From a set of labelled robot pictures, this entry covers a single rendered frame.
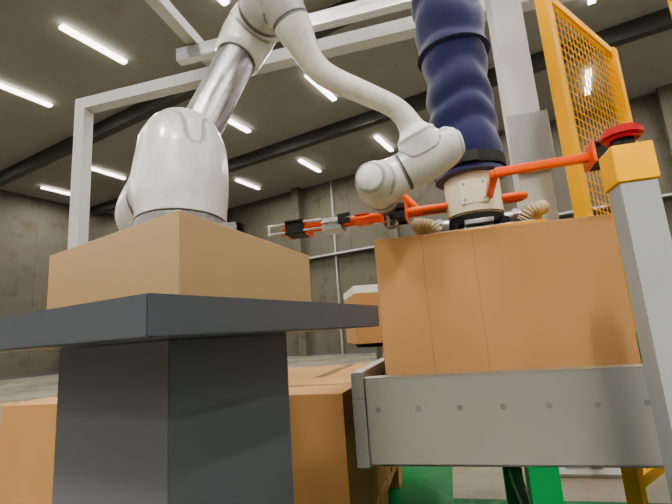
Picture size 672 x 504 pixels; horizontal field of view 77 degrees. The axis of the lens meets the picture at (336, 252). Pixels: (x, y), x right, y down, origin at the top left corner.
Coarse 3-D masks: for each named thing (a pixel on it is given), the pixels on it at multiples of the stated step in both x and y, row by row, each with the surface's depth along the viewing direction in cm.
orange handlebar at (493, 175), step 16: (544, 160) 104; (560, 160) 103; (576, 160) 102; (496, 176) 107; (512, 192) 128; (416, 208) 136; (432, 208) 134; (320, 224) 144; (352, 224) 145; (368, 224) 144
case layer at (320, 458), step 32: (320, 384) 137; (32, 416) 139; (320, 416) 114; (352, 416) 121; (0, 448) 140; (32, 448) 137; (320, 448) 113; (352, 448) 117; (0, 480) 138; (32, 480) 134; (320, 480) 112; (352, 480) 113; (384, 480) 157
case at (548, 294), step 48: (384, 240) 116; (432, 240) 113; (480, 240) 110; (528, 240) 108; (576, 240) 106; (384, 288) 113; (432, 288) 111; (480, 288) 108; (528, 288) 106; (576, 288) 104; (624, 288) 102; (384, 336) 111; (432, 336) 109; (480, 336) 106; (528, 336) 104; (576, 336) 102; (624, 336) 100
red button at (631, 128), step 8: (616, 128) 76; (624, 128) 76; (632, 128) 75; (640, 128) 76; (600, 136) 80; (608, 136) 78; (616, 136) 77; (624, 136) 77; (632, 136) 77; (640, 136) 77; (600, 144) 81; (608, 144) 80; (616, 144) 78
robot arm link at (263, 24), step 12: (240, 0) 109; (252, 0) 106; (264, 0) 104; (276, 0) 102; (288, 0) 103; (300, 0) 105; (240, 12) 110; (252, 12) 107; (264, 12) 105; (276, 12) 103; (252, 24) 110; (264, 24) 108
